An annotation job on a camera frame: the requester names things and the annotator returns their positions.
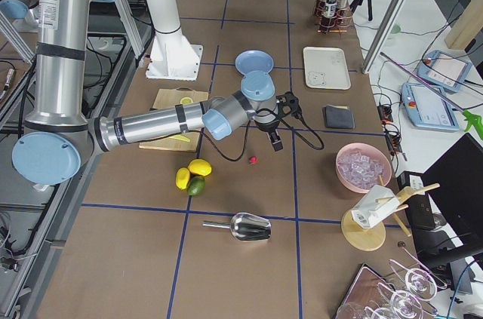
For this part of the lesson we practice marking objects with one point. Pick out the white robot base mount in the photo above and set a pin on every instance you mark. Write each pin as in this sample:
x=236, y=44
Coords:
x=172, y=56

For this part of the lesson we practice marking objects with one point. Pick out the white paper carton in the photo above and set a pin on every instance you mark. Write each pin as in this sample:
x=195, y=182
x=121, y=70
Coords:
x=374, y=207

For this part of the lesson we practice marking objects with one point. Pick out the wooden stand round base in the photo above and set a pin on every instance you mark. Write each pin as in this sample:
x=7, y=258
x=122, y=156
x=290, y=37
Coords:
x=372, y=239

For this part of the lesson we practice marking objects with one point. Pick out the blue teach pendant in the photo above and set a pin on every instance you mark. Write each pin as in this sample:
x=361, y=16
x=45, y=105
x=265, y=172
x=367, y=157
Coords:
x=427, y=110
x=444, y=70

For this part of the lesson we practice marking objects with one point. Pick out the blue teach pendant far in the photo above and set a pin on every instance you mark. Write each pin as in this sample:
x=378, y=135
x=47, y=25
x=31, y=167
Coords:
x=444, y=70

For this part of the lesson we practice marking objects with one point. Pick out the green lime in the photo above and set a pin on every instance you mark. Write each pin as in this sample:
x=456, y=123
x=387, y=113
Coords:
x=196, y=186

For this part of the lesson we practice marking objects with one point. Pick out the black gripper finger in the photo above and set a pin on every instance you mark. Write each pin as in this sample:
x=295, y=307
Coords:
x=275, y=140

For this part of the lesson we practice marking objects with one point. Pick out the green bowl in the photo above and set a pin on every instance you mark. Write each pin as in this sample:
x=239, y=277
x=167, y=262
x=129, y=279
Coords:
x=396, y=29

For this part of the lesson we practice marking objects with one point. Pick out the grey folded cloth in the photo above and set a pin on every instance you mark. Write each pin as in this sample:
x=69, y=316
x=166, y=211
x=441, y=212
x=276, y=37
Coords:
x=338, y=117

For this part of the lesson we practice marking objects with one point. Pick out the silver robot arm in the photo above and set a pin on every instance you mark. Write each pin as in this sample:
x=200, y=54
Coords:
x=23, y=14
x=58, y=139

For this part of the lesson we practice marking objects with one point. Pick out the yellow plastic knife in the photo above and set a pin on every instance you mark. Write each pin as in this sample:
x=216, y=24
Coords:
x=181, y=138

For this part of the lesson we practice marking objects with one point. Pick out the steel ice scoop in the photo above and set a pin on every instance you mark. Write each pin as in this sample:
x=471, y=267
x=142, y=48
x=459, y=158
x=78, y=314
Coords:
x=245, y=227

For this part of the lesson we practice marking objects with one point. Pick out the pink bowl with ice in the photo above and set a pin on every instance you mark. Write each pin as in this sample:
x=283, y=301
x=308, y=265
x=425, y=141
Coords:
x=360, y=166

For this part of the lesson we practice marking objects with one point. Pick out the blue round plate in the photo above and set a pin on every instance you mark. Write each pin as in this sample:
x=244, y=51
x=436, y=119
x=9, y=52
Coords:
x=254, y=60

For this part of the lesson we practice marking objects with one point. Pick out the copper wire bottle rack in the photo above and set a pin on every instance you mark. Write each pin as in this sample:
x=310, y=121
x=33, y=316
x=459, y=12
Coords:
x=341, y=24

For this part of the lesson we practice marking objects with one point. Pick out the red strawberry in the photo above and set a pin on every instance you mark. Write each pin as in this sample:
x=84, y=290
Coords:
x=253, y=160

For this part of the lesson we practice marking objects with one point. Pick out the large yellow lemon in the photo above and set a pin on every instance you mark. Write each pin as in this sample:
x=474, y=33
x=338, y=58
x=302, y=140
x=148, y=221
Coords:
x=200, y=167

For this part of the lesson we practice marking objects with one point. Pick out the wine glass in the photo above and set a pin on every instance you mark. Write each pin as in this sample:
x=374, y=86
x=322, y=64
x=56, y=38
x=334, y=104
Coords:
x=418, y=279

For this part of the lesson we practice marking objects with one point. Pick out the blue teach pendant near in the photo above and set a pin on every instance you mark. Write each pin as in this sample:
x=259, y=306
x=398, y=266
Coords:
x=427, y=110

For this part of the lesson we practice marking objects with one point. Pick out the lemon half slice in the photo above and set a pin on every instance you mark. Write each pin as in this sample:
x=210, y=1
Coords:
x=186, y=100

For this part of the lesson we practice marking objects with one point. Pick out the black monitor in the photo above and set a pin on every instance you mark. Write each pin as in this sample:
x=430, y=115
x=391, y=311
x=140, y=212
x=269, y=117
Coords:
x=459, y=198

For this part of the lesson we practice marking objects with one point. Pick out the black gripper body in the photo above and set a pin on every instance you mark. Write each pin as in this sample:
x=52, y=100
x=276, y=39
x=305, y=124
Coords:
x=267, y=127

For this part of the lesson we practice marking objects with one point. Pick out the tea bottle middle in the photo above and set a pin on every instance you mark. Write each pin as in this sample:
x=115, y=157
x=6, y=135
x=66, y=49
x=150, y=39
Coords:
x=329, y=12

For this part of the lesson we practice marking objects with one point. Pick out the cream bear serving tray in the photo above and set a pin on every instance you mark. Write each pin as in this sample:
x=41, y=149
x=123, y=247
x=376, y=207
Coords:
x=326, y=68

